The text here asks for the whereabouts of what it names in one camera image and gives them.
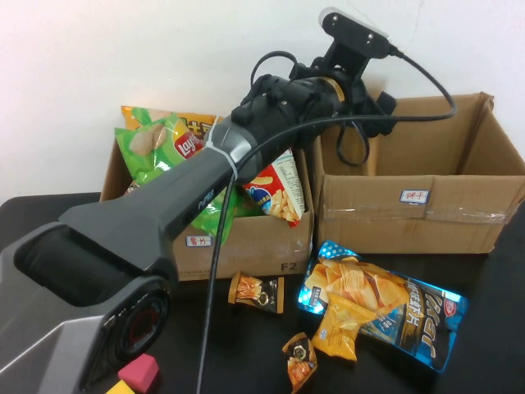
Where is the white zip tie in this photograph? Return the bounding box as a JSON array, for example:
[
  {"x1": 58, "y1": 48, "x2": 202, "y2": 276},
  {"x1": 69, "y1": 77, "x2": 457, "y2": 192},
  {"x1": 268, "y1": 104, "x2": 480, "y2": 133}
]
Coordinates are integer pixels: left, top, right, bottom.
[{"x1": 204, "y1": 135, "x2": 240, "y2": 180}]

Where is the cardboard box with F2 print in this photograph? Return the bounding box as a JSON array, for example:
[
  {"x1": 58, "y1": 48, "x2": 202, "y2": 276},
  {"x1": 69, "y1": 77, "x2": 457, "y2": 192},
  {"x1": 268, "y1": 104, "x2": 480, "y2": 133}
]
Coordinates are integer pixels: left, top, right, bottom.
[{"x1": 100, "y1": 121, "x2": 316, "y2": 282}]

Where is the small yellow snack packet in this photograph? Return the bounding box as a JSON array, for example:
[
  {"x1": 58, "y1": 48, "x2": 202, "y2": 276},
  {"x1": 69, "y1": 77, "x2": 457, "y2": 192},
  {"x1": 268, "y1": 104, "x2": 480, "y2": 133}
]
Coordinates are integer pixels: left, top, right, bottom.
[{"x1": 310, "y1": 293, "x2": 377, "y2": 362}]

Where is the green Lay's chip bag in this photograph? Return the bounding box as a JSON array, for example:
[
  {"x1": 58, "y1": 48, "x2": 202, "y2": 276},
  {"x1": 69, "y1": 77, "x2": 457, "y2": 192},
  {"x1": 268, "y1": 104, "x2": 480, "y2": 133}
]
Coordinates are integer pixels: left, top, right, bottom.
[{"x1": 113, "y1": 113, "x2": 247, "y2": 246}]

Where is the large brown cardboard box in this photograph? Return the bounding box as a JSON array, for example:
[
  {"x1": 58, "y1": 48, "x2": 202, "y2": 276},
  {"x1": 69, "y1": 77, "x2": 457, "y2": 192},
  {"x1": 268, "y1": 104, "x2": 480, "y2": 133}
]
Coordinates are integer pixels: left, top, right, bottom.
[{"x1": 310, "y1": 92, "x2": 525, "y2": 255}]

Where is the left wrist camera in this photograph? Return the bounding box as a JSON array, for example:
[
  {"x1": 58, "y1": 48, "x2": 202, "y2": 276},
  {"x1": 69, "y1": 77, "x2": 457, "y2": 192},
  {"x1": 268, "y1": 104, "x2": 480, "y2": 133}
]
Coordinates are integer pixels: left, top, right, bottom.
[{"x1": 318, "y1": 7, "x2": 391, "y2": 57}]

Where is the magenta cube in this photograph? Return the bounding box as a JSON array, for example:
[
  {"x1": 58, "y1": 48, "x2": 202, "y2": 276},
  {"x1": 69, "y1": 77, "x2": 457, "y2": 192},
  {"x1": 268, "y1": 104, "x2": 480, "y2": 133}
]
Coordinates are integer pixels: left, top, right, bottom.
[{"x1": 117, "y1": 353, "x2": 160, "y2": 391}]

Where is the yellow block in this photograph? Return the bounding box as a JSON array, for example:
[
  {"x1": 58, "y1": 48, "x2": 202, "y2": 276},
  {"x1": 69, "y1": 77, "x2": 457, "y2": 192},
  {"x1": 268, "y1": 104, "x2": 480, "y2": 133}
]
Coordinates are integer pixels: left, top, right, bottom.
[{"x1": 104, "y1": 379, "x2": 136, "y2": 394}]

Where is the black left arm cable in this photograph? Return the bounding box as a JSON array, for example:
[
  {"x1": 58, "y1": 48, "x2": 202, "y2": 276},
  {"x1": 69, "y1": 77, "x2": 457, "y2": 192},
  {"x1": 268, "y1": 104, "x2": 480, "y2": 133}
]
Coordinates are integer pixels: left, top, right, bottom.
[{"x1": 199, "y1": 44, "x2": 459, "y2": 394}]

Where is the orange potato chip bag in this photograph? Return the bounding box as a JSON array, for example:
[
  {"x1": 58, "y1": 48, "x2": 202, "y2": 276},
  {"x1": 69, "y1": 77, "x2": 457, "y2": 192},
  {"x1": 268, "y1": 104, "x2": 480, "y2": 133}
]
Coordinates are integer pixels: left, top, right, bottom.
[{"x1": 121, "y1": 105, "x2": 225, "y2": 136}]

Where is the red shrimp stick bag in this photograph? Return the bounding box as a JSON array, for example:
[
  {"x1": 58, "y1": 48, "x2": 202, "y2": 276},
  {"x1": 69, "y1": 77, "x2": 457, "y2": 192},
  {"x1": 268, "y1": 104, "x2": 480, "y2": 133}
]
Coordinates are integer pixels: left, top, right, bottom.
[{"x1": 241, "y1": 147, "x2": 307, "y2": 229}]

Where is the small black orange snack packet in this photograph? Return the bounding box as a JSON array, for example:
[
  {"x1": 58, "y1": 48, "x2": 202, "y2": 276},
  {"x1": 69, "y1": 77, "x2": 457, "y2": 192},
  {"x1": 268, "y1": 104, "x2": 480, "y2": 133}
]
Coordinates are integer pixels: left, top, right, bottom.
[
  {"x1": 281, "y1": 331, "x2": 318, "y2": 393},
  {"x1": 227, "y1": 270, "x2": 285, "y2": 315}
]

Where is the blue shrimp chip bag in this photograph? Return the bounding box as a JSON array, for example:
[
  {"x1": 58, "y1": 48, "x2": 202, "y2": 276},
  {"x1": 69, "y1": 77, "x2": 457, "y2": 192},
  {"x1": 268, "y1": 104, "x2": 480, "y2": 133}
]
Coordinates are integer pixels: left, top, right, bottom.
[{"x1": 297, "y1": 240, "x2": 469, "y2": 373}]

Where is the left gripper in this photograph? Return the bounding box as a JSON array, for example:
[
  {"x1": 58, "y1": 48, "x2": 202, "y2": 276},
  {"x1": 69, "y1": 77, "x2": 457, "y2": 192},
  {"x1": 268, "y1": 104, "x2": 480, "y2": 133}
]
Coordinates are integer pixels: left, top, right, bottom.
[{"x1": 342, "y1": 76, "x2": 398, "y2": 137}]

